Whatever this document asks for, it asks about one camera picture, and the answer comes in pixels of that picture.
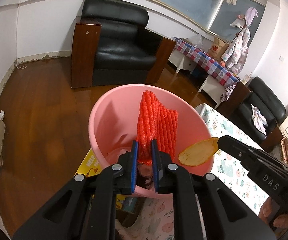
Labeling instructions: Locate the orange fruit peel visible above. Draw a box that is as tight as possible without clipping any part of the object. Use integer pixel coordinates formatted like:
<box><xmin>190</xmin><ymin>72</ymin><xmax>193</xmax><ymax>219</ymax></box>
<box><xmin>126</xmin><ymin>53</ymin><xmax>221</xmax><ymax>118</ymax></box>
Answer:
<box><xmin>178</xmin><ymin>137</ymin><xmax>219</xmax><ymax>166</ymax></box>

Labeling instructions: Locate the red foam fruit net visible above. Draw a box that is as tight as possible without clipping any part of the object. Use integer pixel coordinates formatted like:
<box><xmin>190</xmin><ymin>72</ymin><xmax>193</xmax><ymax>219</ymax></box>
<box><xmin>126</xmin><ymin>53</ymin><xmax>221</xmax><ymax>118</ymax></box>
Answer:
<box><xmin>136</xmin><ymin>90</ymin><xmax>179</xmax><ymax>165</ymax></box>

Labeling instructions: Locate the pink plastic trash bucket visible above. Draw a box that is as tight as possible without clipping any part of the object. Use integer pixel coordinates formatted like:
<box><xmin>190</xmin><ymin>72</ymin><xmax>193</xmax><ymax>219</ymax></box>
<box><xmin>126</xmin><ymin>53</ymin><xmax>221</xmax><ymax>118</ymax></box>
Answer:
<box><xmin>88</xmin><ymin>83</ymin><xmax>215</xmax><ymax>199</ymax></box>

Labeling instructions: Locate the right human hand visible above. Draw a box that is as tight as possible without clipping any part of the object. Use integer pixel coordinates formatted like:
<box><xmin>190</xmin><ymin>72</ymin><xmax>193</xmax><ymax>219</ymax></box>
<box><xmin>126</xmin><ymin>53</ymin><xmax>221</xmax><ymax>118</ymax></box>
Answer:
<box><xmin>258</xmin><ymin>195</ymin><xmax>288</xmax><ymax>229</ymax></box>

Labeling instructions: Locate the yellow picture book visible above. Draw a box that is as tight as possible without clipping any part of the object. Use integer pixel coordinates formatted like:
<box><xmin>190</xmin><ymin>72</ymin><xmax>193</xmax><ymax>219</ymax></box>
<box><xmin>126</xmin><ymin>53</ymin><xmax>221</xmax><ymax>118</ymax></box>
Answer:
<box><xmin>75</xmin><ymin>149</ymin><xmax>139</xmax><ymax>215</ymax></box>

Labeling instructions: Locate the floral white tablecloth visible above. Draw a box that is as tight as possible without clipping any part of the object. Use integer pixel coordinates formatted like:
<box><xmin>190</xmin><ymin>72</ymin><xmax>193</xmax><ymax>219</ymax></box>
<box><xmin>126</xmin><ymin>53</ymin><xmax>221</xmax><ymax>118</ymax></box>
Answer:
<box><xmin>115</xmin><ymin>103</ymin><xmax>268</xmax><ymax>239</ymax></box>

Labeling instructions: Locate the cloth on right armchair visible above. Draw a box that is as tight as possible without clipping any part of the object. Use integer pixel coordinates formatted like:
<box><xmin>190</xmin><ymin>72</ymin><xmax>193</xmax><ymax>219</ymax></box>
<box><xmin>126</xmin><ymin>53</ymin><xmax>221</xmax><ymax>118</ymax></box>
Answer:
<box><xmin>251</xmin><ymin>105</ymin><xmax>268</xmax><ymax>135</ymax></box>

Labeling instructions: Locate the right black leather armchair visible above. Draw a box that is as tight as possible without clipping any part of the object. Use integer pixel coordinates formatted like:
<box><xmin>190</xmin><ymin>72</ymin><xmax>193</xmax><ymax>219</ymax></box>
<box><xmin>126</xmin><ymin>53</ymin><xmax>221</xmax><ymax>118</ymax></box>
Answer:
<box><xmin>218</xmin><ymin>77</ymin><xmax>286</xmax><ymax>152</ymax></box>

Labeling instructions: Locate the black leather armchair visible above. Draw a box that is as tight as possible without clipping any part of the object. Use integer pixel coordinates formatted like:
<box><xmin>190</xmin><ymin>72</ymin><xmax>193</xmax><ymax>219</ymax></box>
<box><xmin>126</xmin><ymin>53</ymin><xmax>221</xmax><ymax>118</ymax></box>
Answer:
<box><xmin>71</xmin><ymin>0</ymin><xmax>175</xmax><ymax>88</ymax></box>
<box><xmin>218</xmin><ymin>77</ymin><xmax>286</xmax><ymax>152</ymax></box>

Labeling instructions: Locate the checkered cloth side table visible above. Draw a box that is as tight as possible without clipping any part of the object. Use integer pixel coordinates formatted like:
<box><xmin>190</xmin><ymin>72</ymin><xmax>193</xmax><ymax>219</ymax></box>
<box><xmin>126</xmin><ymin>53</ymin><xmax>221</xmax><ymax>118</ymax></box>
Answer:
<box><xmin>168</xmin><ymin>37</ymin><xmax>239</xmax><ymax>106</ymax></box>

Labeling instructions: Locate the drink cup with straw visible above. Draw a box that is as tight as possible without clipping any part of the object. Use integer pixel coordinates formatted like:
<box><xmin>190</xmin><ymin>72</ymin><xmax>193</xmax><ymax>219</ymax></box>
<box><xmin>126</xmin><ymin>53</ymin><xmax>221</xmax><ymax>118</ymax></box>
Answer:
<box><xmin>242</xmin><ymin>72</ymin><xmax>252</xmax><ymax>85</ymax></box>

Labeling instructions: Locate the orange fruit on table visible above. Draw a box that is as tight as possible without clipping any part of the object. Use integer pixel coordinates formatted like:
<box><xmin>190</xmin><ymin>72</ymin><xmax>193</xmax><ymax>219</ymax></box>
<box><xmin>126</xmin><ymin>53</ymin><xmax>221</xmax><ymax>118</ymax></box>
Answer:
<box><xmin>219</xmin><ymin>61</ymin><xmax>226</xmax><ymax>67</ymax></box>

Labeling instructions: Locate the brown cardboard box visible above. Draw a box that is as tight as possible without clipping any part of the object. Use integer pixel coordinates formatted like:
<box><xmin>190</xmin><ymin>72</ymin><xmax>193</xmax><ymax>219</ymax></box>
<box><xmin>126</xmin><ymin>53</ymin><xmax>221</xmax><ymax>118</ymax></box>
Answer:
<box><xmin>207</xmin><ymin>37</ymin><xmax>229</xmax><ymax>62</ymax></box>

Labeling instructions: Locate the left black leather armchair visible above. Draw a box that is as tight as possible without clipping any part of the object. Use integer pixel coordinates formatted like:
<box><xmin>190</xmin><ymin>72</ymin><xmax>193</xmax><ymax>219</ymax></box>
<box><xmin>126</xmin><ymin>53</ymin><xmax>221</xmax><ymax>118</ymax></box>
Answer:
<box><xmin>71</xmin><ymin>0</ymin><xmax>175</xmax><ymax>88</ymax></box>

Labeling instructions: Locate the clear plastic bag on table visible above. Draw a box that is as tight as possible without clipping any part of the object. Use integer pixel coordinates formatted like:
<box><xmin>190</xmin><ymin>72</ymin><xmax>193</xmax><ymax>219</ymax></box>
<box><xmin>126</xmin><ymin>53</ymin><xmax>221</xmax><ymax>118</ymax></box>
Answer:
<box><xmin>187</xmin><ymin>34</ymin><xmax>203</xmax><ymax>49</ymax></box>

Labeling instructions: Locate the hanging floral child jacket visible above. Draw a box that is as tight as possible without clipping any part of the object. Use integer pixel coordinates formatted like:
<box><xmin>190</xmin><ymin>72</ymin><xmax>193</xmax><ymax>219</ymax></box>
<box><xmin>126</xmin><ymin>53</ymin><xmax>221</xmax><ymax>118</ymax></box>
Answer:
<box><xmin>221</xmin><ymin>27</ymin><xmax>251</xmax><ymax>75</ymax></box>

